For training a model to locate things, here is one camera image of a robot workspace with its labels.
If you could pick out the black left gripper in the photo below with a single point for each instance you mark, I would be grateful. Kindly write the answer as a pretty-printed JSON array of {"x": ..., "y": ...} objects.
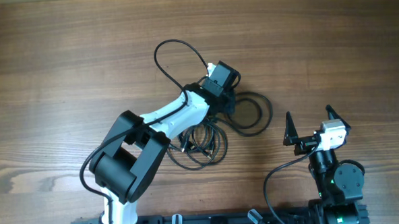
[{"x": 231, "y": 104}]

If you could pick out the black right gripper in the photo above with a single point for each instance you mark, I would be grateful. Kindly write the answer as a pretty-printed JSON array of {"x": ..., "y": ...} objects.
[{"x": 309, "y": 144}]

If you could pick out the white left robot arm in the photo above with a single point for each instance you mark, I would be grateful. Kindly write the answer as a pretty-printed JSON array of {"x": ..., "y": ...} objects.
[{"x": 126, "y": 162}]

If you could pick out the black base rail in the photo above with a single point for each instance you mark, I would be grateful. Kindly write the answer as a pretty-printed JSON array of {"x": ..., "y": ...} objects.
[{"x": 305, "y": 215}]

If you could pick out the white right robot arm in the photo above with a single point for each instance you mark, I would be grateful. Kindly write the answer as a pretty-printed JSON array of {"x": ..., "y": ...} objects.
[{"x": 339, "y": 183}]

